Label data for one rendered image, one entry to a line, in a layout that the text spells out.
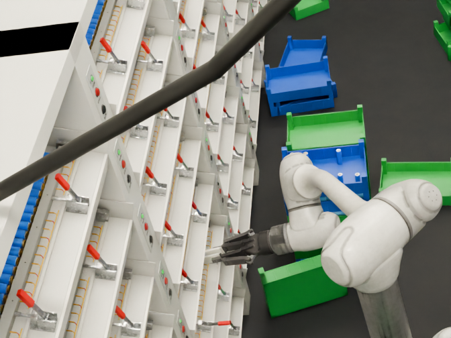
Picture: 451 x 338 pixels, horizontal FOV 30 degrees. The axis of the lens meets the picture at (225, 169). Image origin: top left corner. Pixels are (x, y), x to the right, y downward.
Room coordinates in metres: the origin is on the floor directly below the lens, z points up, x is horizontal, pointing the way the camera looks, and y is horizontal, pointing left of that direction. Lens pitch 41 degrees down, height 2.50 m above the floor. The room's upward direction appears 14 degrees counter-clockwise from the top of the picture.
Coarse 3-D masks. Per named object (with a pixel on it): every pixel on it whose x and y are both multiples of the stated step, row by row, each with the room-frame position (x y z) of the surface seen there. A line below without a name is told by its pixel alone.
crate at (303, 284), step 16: (320, 256) 2.02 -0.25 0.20; (272, 272) 2.01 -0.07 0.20; (288, 272) 1.99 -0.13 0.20; (304, 272) 1.97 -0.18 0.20; (320, 272) 1.98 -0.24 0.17; (272, 288) 1.96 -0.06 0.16; (288, 288) 1.97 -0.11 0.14; (304, 288) 1.97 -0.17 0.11; (320, 288) 1.98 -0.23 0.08; (336, 288) 1.98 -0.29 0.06; (272, 304) 1.96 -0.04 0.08; (288, 304) 1.97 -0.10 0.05; (304, 304) 1.97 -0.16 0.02
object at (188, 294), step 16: (208, 176) 2.00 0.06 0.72; (208, 192) 1.97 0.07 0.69; (192, 208) 1.91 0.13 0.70; (208, 208) 1.90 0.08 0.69; (192, 224) 1.84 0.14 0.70; (208, 224) 1.84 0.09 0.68; (192, 240) 1.77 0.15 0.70; (192, 256) 1.71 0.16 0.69; (192, 272) 1.65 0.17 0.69; (192, 288) 1.59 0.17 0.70; (192, 304) 1.54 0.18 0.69; (192, 320) 1.49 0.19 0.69; (192, 336) 1.42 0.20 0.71
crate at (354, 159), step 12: (360, 144) 2.26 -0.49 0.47; (312, 156) 2.31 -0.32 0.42; (324, 156) 2.30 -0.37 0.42; (336, 156) 2.29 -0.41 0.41; (348, 156) 2.28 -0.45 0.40; (360, 156) 2.26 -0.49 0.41; (324, 168) 2.25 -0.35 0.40; (336, 168) 2.24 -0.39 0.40; (348, 168) 2.22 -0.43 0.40; (360, 168) 2.20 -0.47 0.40; (348, 180) 2.16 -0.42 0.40; (360, 180) 2.14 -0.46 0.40; (360, 192) 2.08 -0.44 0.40
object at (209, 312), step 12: (216, 216) 2.01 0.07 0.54; (216, 228) 1.99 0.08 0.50; (216, 240) 1.94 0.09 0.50; (216, 264) 1.84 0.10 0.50; (204, 276) 1.79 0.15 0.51; (216, 276) 1.79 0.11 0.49; (204, 288) 1.75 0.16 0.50; (216, 288) 1.74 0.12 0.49; (204, 300) 1.70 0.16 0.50; (216, 300) 1.70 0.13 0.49; (204, 312) 1.66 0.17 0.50; (204, 336) 1.57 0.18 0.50
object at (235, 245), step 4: (244, 240) 1.79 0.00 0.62; (248, 240) 1.78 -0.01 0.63; (252, 240) 1.78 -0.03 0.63; (224, 244) 1.82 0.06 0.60; (228, 244) 1.81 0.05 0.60; (232, 244) 1.80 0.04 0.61; (236, 244) 1.80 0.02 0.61; (240, 244) 1.79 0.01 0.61; (228, 248) 1.80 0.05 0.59; (232, 248) 1.80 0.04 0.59; (236, 248) 1.80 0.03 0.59
